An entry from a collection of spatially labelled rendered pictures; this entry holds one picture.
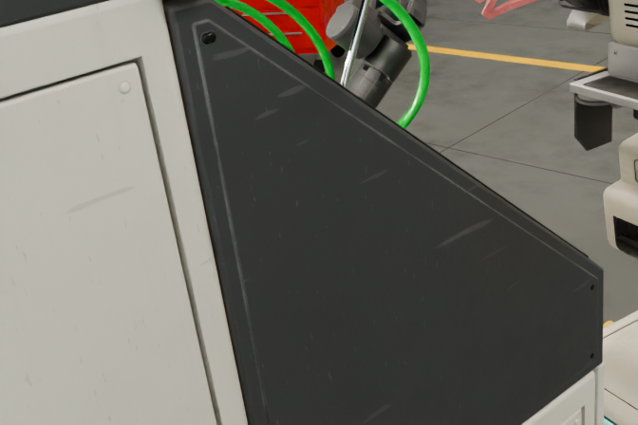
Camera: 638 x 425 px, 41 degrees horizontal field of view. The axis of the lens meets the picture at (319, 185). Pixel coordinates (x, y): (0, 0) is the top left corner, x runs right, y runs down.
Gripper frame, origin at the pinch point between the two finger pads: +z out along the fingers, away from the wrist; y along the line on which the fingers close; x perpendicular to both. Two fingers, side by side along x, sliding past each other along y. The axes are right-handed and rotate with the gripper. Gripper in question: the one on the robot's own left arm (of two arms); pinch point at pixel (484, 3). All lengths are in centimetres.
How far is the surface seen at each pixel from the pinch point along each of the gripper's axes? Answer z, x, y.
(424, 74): 12.0, 0.1, 1.0
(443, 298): 23.0, 4.5, 32.1
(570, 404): 32, 40, 26
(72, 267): 27, -37, 49
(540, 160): 73, 185, -203
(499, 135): 85, 185, -239
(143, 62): 12, -40, 40
